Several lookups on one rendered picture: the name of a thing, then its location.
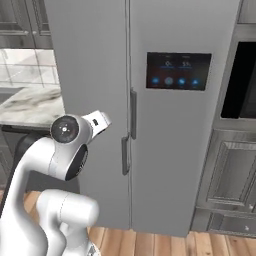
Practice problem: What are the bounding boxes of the grey panelled drawer front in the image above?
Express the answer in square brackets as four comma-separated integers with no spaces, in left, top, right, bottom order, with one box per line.
[190,209,256,238]

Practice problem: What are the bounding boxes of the grey cupboard above oven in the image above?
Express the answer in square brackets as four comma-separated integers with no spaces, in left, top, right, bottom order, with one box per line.
[237,0,256,25]

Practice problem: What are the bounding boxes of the long grey fridge door handle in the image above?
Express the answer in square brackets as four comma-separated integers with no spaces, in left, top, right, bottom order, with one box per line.
[129,87,138,141]

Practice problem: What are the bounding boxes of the grey wall cupboards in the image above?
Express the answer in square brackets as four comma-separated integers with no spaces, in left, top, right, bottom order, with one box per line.
[0,0,54,50]

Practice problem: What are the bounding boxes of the grey fridge door with screen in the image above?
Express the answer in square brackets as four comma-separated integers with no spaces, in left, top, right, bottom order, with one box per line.
[127,0,242,238]

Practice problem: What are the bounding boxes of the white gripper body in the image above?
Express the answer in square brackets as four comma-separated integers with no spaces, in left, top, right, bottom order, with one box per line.
[98,110,113,132]

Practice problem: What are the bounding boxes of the plain grey fridge door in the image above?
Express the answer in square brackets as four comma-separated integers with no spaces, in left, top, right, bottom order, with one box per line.
[44,0,132,231]

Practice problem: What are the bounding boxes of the grey panelled cupboard door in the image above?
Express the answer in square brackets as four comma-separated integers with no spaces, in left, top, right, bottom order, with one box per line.
[195,129,256,215]

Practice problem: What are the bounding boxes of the short grey fridge door handle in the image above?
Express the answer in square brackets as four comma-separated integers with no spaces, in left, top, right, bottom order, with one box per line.
[121,132,131,176]

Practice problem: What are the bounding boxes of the built-in oven with black window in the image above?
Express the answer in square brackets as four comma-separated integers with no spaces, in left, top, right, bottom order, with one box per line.
[213,23,256,131]

